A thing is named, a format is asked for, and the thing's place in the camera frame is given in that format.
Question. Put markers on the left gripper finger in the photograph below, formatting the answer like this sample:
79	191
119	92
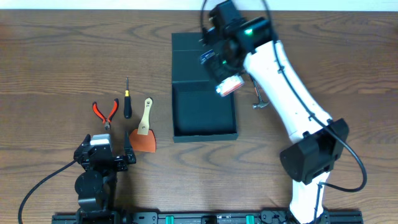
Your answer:
127	145
86	140

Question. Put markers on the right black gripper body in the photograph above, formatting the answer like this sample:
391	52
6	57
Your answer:
222	67

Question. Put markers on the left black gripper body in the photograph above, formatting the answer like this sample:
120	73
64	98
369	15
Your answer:
104	160

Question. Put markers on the orange scraper wooden handle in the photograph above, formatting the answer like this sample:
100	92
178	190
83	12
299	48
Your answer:
142	139

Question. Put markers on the blue drill bit case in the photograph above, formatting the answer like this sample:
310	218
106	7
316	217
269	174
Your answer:
227	78

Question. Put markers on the black yellow screwdriver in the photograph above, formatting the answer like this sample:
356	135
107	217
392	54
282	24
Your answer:
127	102

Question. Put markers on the black handled claw hammer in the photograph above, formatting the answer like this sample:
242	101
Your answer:
261	103

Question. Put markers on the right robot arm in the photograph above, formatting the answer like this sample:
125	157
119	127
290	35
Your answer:
317	140

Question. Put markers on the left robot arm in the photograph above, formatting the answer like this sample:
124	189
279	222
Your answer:
97	185

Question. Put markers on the black open gift box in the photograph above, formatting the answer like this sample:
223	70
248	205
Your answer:
199	112

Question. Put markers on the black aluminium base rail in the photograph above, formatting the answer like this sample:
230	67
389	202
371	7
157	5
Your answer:
263	217

